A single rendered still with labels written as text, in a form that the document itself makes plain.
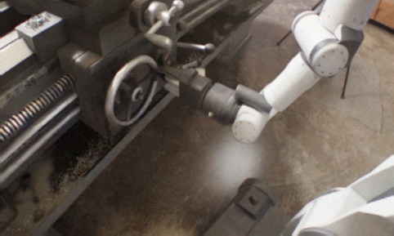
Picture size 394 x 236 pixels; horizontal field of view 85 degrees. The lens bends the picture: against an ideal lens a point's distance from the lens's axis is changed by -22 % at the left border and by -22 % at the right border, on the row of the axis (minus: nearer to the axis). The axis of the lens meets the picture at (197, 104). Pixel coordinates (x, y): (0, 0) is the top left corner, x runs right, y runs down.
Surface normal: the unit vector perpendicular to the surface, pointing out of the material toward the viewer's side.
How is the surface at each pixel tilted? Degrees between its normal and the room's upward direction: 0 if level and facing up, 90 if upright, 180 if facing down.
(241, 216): 0
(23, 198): 0
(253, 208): 0
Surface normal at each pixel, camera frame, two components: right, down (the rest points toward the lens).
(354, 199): 0.20, -0.61
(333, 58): 0.06, 0.74
